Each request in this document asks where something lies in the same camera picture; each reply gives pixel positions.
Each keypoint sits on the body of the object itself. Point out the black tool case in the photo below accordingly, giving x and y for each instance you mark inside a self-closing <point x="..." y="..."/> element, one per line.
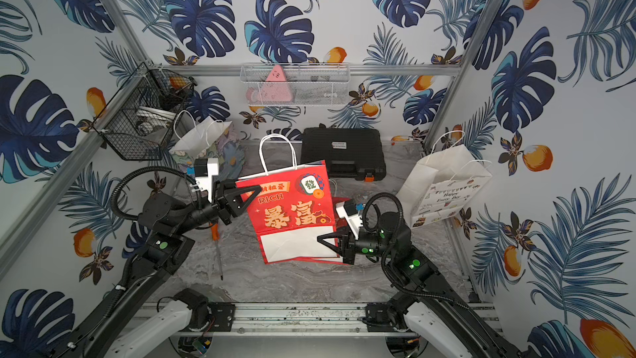
<point x="347" y="153"/>

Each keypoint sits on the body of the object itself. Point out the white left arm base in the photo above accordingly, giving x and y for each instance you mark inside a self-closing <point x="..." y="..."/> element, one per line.
<point x="186" y="311"/>

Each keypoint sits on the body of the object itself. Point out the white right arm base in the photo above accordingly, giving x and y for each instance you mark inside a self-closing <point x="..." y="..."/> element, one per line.
<point x="409" y="314"/>

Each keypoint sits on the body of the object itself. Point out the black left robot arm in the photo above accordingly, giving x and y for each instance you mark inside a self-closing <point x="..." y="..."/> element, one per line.
<point x="102" y="333"/>

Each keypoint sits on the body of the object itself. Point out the aluminium linear rail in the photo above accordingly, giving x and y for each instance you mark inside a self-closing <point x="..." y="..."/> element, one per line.
<point x="312" y="319"/>

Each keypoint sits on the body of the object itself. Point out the floral paper bag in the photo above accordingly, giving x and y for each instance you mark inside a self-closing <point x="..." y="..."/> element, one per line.
<point x="205" y="139"/>

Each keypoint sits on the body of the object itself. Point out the white mesh wall shelf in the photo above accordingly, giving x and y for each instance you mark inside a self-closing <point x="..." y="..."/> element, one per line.
<point x="312" y="84"/>

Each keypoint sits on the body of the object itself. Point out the white happy paper bag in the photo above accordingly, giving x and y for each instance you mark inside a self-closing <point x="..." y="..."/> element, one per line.
<point x="441" y="184"/>

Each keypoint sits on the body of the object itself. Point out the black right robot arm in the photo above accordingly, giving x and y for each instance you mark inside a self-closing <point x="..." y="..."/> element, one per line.
<point x="425" y="302"/>

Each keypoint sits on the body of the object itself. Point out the black wire basket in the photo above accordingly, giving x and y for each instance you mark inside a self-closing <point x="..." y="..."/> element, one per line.
<point x="138" y="122"/>

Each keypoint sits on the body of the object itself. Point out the pink triangle item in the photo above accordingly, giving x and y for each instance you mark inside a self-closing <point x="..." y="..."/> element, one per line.
<point x="275" y="89"/>

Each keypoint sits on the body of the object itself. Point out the red paper bag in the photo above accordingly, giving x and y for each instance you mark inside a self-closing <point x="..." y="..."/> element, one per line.
<point x="339" y="205"/>
<point x="293" y="208"/>

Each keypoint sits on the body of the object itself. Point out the orange handled screwdriver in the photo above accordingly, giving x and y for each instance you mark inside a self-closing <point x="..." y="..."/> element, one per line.
<point x="214" y="229"/>

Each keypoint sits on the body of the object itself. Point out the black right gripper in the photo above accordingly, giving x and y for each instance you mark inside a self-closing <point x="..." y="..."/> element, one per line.
<point x="347" y="246"/>

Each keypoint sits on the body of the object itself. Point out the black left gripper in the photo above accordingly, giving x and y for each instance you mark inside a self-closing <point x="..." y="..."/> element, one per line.
<point x="222" y="206"/>

